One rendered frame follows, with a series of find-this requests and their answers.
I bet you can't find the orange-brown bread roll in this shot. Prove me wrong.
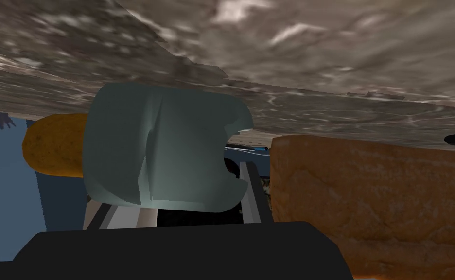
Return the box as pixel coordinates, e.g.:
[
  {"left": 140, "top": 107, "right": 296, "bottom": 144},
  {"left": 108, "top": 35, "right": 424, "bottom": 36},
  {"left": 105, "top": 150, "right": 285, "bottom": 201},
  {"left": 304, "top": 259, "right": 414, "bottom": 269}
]
[{"left": 21, "top": 112, "right": 90, "bottom": 179}]

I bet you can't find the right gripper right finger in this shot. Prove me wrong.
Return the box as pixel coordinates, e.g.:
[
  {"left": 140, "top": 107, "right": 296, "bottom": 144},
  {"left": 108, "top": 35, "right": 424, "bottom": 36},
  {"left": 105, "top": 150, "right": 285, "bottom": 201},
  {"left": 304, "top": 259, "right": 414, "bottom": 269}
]
[{"left": 238, "top": 161, "right": 275, "bottom": 225}]

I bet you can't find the grey-green mug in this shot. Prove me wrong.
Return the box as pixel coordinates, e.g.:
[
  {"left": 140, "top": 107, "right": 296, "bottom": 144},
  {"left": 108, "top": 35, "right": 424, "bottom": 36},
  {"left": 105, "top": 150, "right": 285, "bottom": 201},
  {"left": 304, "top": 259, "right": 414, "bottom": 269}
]
[{"left": 81, "top": 81, "right": 255, "bottom": 214}]

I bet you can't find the brown bread loaf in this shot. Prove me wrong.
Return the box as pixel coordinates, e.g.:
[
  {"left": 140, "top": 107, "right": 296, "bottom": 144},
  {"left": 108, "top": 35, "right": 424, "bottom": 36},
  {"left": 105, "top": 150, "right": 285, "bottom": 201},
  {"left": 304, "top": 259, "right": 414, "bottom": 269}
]
[{"left": 269, "top": 134, "right": 455, "bottom": 280}]

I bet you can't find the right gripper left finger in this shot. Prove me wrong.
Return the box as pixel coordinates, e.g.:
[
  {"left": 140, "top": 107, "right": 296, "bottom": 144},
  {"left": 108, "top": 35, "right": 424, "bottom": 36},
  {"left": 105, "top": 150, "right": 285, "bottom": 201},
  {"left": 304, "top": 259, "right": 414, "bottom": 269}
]
[{"left": 82, "top": 199, "right": 158, "bottom": 231}]

